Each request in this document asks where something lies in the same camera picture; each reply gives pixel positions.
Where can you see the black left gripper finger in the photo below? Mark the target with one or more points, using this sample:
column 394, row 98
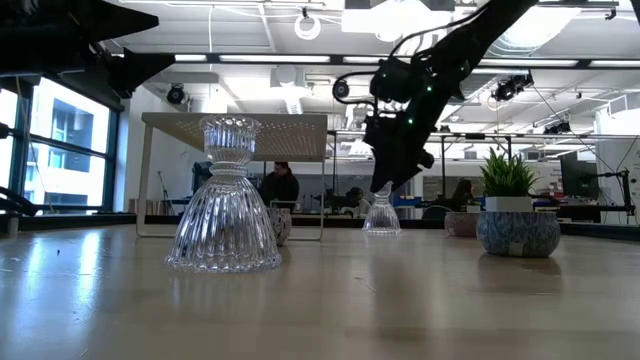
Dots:
column 140, row 70
column 105, row 22

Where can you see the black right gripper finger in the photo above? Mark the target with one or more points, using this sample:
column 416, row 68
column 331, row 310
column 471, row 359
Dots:
column 382, row 177
column 406, row 176

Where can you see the clear ribbed glass candlestick holder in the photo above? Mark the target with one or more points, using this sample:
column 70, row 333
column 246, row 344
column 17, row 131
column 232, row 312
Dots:
column 381, row 217
column 222, row 210

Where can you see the white purple patterned candle jar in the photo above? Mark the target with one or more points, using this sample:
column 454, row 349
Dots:
column 283, row 225

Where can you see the blue patterned candle jar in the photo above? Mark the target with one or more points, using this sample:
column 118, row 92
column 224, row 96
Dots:
column 517, row 232

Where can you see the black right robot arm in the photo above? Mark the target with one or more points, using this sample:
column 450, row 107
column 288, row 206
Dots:
column 465, row 40

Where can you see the person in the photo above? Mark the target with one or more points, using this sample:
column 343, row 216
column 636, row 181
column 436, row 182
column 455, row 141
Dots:
column 358, row 204
column 280, row 187
column 462, row 195

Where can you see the black ceiling spotlight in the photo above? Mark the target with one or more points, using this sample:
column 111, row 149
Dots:
column 511, row 87
column 175, row 94
column 557, row 128
column 341, row 89

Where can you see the white perforated metal shelf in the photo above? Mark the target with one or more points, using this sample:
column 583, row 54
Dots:
column 295, row 135

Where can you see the green plant in white pot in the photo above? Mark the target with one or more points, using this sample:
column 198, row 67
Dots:
column 506, row 177

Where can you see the black tripod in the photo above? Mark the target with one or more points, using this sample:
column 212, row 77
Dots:
column 165, row 195

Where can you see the black computer monitor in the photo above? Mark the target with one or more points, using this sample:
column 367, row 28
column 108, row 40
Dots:
column 579, row 175

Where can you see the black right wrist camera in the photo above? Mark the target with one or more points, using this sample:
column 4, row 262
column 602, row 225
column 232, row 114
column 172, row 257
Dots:
column 395, row 80

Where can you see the black window frame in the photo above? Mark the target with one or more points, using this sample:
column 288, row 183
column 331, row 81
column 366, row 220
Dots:
column 114, row 160

